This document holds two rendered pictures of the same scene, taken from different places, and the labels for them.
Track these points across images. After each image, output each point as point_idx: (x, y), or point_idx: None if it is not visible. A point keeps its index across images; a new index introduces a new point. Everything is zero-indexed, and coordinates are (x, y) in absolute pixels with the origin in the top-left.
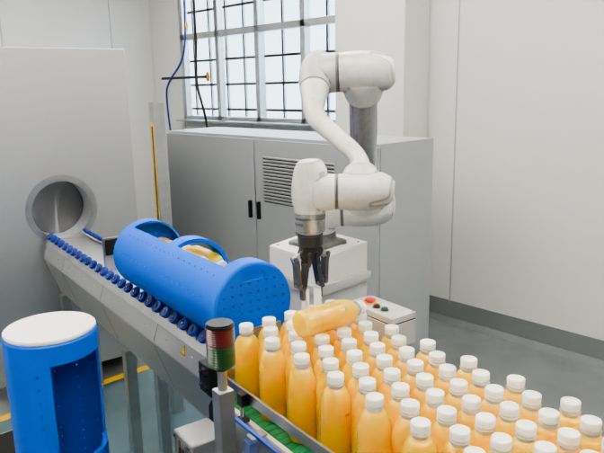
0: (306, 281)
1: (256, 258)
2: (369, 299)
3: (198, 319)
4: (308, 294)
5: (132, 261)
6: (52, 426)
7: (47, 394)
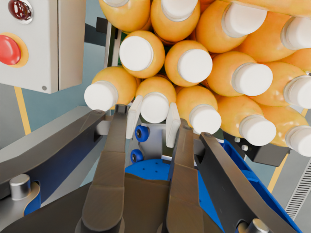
0: (186, 137)
1: None
2: (9, 44)
3: None
4: (175, 115)
5: None
6: (279, 205)
7: (299, 229)
